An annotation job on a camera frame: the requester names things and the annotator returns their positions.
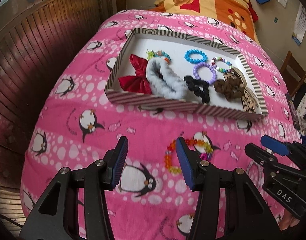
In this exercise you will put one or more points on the black smartphone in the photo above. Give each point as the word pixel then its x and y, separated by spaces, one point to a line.
pixel 293 112

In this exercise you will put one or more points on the wooden chair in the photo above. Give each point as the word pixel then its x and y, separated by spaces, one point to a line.
pixel 293 74

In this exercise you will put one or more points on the pink penguin blanket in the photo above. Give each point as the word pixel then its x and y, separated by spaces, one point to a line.
pixel 78 125

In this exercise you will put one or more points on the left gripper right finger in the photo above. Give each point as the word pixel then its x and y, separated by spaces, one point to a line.
pixel 189 162

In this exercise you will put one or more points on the black scrunchie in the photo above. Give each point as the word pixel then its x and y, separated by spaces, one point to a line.
pixel 199 87

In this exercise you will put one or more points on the wall calendar poster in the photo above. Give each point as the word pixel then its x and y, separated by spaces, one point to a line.
pixel 300 25

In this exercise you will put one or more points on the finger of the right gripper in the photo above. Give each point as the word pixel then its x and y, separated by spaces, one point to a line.
pixel 261 157
pixel 275 145

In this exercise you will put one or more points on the leopard ribbon hair bow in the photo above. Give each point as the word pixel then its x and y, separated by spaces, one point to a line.
pixel 249 99

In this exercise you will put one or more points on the black white patterned bag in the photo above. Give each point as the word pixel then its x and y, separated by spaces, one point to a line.
pixel 300 105

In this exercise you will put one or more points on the striped cardboard box tray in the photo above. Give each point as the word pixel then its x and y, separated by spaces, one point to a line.
pixel 186 55

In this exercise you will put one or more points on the wooden panelled door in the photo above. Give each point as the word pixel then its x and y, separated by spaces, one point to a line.
pixel 38 39

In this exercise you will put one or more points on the brown scrunchie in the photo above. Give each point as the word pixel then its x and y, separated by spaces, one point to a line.
pixel 231 88

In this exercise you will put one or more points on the light blue fluffy scrunchie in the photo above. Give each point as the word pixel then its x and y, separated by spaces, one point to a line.
pixel 164 81

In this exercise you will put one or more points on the orange floral folded quilt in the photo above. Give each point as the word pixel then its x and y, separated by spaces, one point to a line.
pixel 193 14

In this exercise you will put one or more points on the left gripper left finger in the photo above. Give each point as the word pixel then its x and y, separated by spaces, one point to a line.
pixel 115 160

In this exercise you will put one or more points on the red velvet bow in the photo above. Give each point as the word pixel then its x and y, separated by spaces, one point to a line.
pixel 139 82

